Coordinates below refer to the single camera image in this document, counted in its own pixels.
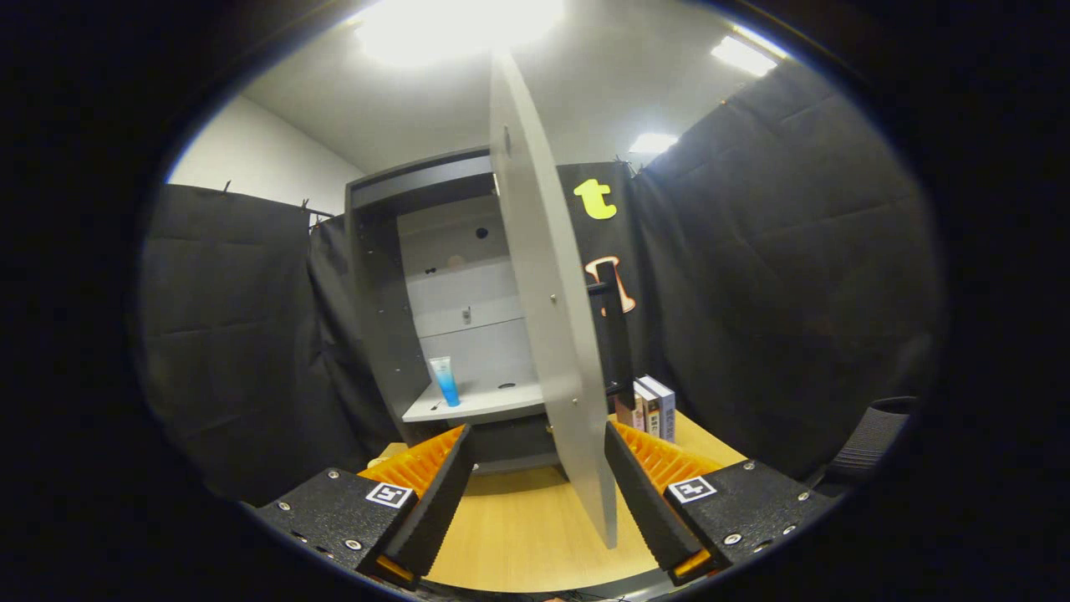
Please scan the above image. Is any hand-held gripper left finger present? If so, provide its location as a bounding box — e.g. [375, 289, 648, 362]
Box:
[251, 423, 479, 593]

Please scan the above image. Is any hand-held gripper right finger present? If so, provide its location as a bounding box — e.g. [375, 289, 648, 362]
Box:
[604, 421, 837, 588]

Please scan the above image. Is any white blue cosmetic tube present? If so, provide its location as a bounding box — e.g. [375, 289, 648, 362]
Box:
[429, 356, 461, 408]

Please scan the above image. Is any black door handle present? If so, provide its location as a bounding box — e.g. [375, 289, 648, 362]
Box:
[588, 272, 636, 395]

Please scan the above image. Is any beige cabinet door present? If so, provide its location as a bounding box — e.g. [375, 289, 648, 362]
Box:
[489, 52, 619, 550]

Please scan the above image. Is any white spine book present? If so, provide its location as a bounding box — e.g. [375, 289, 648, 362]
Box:
[633, 380, 661, 438]

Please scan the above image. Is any blue grey book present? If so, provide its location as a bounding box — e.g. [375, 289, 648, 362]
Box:
[639, 375, 676, 442]

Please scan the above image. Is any white cabinet shelf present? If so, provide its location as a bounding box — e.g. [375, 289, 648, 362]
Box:
[402, 380, 546, 425]

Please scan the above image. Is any dark grey cabinet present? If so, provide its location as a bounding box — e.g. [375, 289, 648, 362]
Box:
[344, 146, 561, 476]

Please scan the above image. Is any black backdrop cloth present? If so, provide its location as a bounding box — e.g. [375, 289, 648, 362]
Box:
[138, 63, 945, 507]

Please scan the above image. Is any double strip ceiling light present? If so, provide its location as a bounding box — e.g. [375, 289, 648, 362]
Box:
[711, 25, 791, 78]

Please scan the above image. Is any large ceiling light panel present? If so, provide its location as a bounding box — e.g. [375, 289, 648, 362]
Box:
[355, 0, 565, 68]

